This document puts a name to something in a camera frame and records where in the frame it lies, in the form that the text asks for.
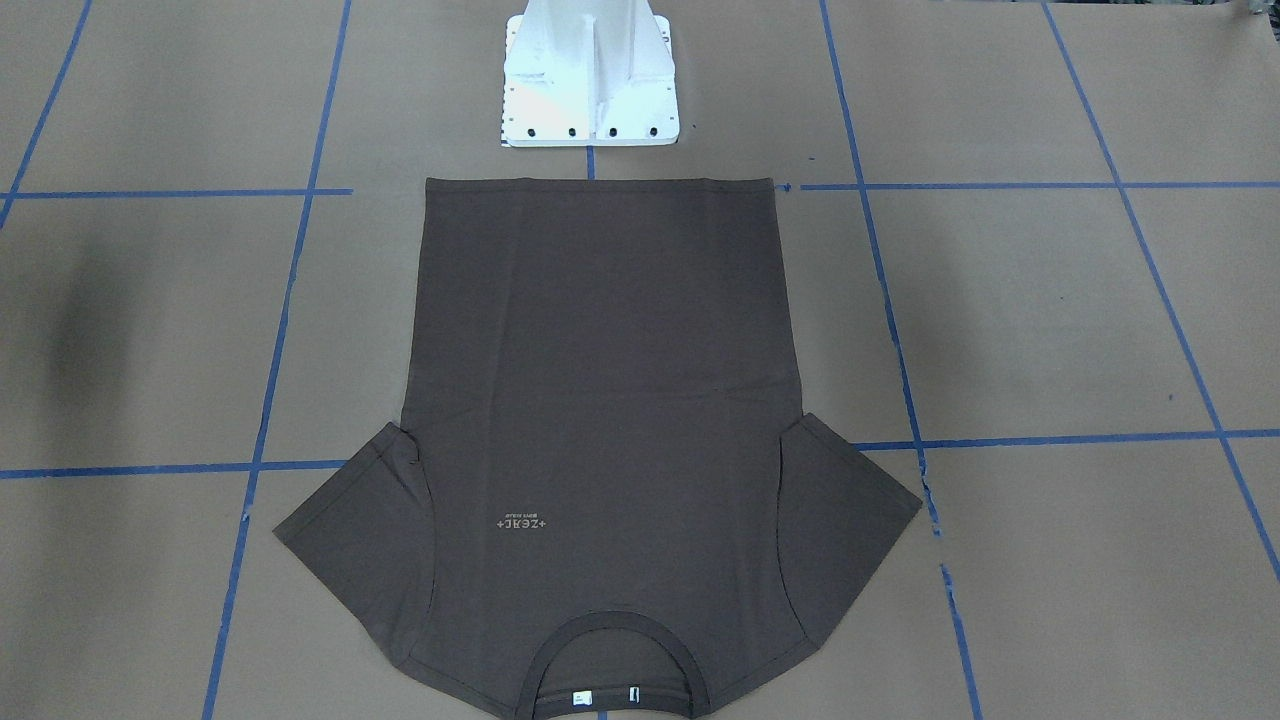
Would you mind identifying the dark brown t-shirt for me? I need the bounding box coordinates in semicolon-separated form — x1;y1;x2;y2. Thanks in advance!
274;178;922;719

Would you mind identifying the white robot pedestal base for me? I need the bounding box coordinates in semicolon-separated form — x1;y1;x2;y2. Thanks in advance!
500;1;681;149

